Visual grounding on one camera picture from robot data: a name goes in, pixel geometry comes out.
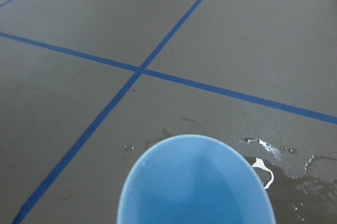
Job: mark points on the light blue plastic cup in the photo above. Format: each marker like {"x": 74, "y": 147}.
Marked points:
{"x": 193, "y": 179}

